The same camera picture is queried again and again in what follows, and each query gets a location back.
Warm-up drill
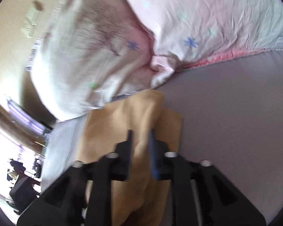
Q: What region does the dark television screen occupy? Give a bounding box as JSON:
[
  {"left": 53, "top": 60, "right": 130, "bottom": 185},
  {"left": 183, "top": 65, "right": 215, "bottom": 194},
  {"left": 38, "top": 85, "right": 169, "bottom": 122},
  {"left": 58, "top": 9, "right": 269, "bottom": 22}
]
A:
[{"left": 7, "top": 98, "right": 52, "bottom": 137}]

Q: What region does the pink floral pillow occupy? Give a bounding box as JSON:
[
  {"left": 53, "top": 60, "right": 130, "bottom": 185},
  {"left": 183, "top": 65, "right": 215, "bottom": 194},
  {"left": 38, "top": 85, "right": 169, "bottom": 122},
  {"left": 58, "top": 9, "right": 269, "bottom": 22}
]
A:
[{"left": 126, "top": 0, "right": 283, "bottom": 88}]

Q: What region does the lavender bed sheet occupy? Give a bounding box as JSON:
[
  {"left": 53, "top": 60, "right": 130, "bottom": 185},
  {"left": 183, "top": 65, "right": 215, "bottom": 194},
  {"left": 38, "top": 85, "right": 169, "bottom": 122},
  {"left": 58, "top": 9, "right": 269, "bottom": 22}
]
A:
[{"left": 41, "top": 49, "right": 283, "bottom": 226}]

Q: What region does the white floral pillow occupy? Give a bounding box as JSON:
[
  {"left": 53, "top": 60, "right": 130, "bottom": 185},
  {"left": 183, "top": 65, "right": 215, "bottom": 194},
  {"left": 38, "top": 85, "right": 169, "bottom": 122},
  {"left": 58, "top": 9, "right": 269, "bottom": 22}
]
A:
[{"left": 30, "top": 0, "right": 154, "bottom": 121}]

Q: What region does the wall switch plate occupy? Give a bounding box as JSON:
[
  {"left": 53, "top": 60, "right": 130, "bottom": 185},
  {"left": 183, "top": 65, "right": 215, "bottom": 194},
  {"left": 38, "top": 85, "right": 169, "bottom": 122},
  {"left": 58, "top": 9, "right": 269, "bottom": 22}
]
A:
[{"left": 21, "top": 0, "right": 44, "bottom": 38}]

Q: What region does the tan long-sleeve shirt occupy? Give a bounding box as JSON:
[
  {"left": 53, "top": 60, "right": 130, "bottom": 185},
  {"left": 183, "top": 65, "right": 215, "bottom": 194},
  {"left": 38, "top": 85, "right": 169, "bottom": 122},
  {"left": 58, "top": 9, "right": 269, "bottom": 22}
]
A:
[{"left": 75, "top": 90, "right": 182, "bottom": 225}]

